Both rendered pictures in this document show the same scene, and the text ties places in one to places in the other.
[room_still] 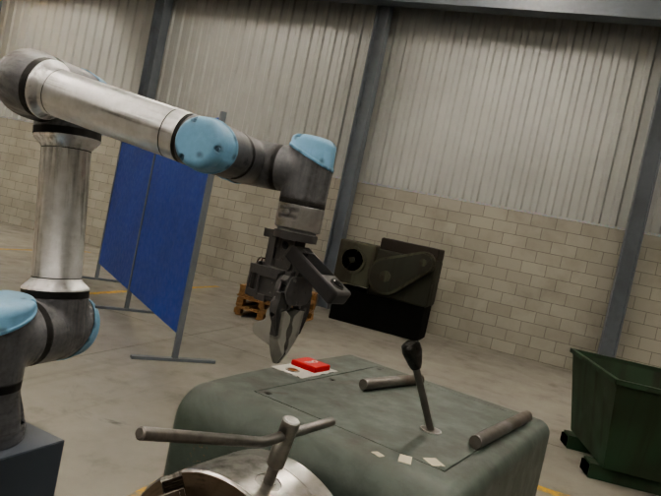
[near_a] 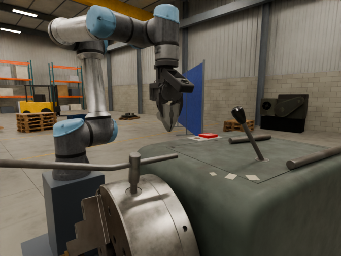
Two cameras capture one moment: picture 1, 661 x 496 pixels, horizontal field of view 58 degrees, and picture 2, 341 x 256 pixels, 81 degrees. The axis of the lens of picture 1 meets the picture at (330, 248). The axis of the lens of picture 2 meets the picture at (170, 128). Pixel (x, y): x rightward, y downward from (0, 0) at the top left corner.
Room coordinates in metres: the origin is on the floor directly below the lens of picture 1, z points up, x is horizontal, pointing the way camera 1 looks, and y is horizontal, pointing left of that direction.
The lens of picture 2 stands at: (0.40, -0.21, 1.43)
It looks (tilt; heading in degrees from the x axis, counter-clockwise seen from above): 9 degrees down; 25
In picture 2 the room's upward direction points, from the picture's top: straight up
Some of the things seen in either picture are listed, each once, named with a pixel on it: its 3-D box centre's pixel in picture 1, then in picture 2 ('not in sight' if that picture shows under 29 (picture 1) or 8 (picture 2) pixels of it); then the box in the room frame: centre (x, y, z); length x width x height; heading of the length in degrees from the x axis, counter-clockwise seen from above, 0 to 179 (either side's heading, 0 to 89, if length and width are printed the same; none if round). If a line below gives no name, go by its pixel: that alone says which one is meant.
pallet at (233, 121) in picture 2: (277, 302); (239, 125); (9.02, 0.60, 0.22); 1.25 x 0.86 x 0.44; 163
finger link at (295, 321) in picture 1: (278, 332); (170, 116); (0.98, 0.05, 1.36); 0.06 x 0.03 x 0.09; 58
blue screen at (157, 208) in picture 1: (144, 216); (186, 103); (7.28, 2.28, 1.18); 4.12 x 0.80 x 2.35; 32
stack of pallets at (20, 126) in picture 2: not in sight; (37, 121); (5.65, 8.39, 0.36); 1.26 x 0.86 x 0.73; 172
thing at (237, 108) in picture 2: (411, 354); (238, 115); (0.94, -0.16, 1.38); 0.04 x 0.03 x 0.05; 148
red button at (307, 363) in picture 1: (310, 366); (208, 136); (1.24, -0.01, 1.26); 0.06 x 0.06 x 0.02; 58
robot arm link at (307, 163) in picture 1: (306, 171); (165, 28); (0.97, 0.06, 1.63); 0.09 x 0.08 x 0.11; 73
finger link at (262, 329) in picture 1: (268, 333); (162, 117); (0.96, 0.07, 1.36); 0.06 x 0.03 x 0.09; 58
